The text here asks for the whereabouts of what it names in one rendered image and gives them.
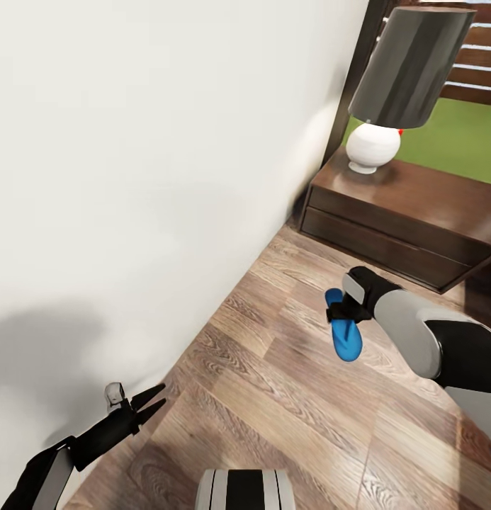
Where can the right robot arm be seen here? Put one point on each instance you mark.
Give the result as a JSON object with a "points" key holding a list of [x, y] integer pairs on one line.
{"points": [[440, 344]]}

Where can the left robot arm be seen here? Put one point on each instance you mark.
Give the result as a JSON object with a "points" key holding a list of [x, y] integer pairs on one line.
{"points": [[42, 483]]}

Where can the nightstand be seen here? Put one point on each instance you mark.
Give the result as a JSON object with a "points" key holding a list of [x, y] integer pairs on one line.
{"points": [[424, 225]]}

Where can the fixed window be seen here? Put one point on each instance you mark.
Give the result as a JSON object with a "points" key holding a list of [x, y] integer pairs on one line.
{"points": [[457, 136]]}

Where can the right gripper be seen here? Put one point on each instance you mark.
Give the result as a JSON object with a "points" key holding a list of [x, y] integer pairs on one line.
{"points": [[339, 310]]}

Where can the robot trunk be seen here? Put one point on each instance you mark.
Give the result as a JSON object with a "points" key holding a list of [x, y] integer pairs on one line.
{"points": [[245, 490]]}

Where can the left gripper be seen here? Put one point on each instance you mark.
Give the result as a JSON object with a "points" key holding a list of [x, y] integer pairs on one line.
{"points": [[126, 420]]}

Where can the sandal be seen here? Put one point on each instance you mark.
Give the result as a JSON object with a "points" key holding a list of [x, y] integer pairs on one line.
{"points": [[346, 335]]}

